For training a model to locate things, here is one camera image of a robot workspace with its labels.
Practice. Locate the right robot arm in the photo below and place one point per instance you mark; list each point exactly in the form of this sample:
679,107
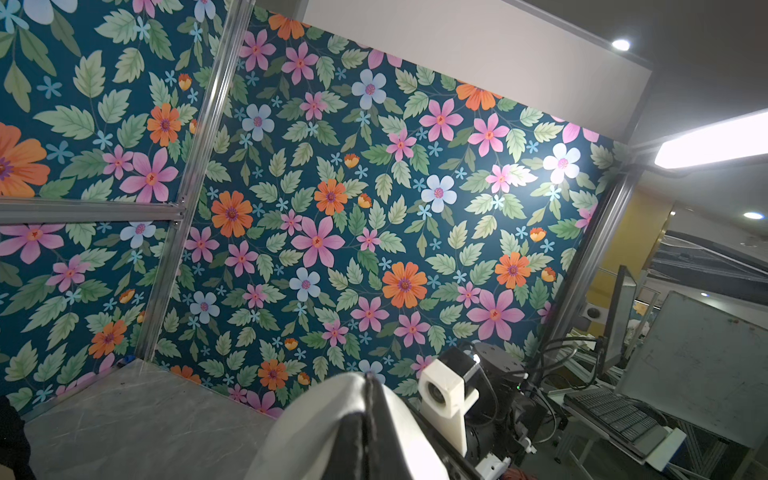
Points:
498,419

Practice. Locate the keyboard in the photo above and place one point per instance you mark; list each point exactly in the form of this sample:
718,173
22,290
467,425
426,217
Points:
626,423

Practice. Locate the whiteboard panel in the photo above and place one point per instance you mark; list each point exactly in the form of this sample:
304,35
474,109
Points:
704,366

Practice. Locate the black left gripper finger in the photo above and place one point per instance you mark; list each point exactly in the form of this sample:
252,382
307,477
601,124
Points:
366,444

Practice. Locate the aluminium frame post back right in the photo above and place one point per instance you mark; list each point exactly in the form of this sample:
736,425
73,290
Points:
602,228

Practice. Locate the aluminium frame post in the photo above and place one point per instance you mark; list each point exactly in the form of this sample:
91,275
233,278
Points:
602,228
211,113

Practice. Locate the black cloth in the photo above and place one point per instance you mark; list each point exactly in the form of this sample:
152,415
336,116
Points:
15,447

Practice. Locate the aluminium frame post back left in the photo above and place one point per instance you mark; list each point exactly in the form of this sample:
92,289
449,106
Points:
211,113

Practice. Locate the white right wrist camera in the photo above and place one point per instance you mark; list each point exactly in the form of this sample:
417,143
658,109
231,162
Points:
446,398

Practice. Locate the white cloth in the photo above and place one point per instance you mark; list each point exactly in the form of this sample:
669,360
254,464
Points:
298,445

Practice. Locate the computer monitor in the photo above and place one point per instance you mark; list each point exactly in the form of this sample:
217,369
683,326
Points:
619,313

